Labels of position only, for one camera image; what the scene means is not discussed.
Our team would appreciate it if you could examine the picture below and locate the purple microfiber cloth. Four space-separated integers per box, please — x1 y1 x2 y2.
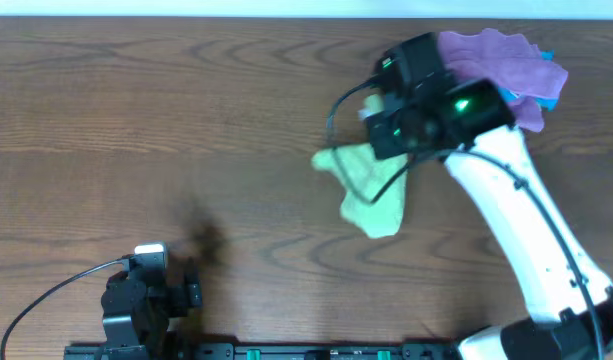
438 28 569 133

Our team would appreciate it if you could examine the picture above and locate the light green microfiber cloth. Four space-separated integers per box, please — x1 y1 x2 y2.
311 143 408 239

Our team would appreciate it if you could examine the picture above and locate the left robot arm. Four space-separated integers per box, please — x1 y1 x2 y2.
93 255 202 359

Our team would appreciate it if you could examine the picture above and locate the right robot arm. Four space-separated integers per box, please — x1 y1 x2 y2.
367 33 613 359

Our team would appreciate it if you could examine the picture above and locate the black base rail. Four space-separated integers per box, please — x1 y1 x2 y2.
63 343 461 360

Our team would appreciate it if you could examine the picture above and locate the blue microfiber cloth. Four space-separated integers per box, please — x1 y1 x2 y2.
498 51 559 111

